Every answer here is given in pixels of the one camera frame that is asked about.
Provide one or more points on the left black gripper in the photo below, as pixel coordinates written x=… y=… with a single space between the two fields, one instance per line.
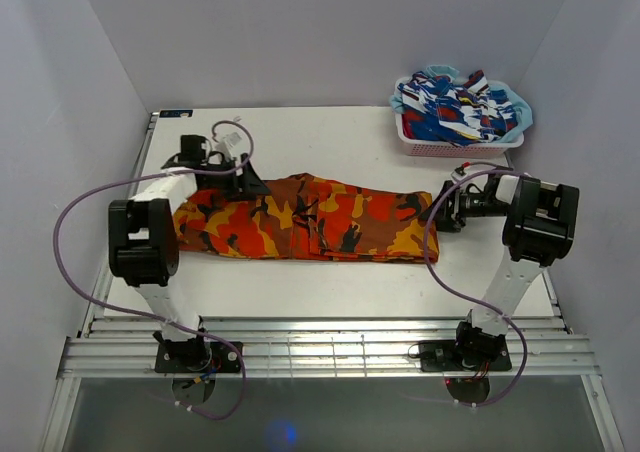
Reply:
x=245 y=186

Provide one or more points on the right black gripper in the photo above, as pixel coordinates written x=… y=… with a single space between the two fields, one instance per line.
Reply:
x=449 y=218

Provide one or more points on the orange camouflage trousers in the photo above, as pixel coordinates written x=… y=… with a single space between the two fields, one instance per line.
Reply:
x=305 y=217

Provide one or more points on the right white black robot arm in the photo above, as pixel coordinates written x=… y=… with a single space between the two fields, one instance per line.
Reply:
x=539 y=228

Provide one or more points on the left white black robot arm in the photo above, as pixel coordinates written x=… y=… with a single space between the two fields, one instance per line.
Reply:
x=143 y=243

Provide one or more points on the pink plastic laundry basket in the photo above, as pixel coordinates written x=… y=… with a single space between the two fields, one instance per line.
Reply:
x=439 y=115

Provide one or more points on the blue label sticker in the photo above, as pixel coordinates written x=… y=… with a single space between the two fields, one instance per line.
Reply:
x=176 y=113

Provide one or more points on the blue white red patterned garment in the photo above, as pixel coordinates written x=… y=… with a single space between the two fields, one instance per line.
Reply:
x=450 y=109

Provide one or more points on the light blue garment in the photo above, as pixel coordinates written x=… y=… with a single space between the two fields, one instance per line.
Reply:
x=522 y=112

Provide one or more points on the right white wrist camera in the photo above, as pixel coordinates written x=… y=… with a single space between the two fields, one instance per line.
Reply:
x=459 y=173

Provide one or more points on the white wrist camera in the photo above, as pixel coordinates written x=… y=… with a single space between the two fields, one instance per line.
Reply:
x=230 y=144
x=459 y=173

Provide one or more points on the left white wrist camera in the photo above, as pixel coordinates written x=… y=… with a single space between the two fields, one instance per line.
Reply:
x=230 y=144

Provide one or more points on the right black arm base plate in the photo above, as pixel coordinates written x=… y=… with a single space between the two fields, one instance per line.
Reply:
x=444 y=356

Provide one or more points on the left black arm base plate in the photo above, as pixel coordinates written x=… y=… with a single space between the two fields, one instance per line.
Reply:
x=221 y=359

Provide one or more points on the aluminium frame rail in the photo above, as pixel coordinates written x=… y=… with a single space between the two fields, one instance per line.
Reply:
x=124 y=348

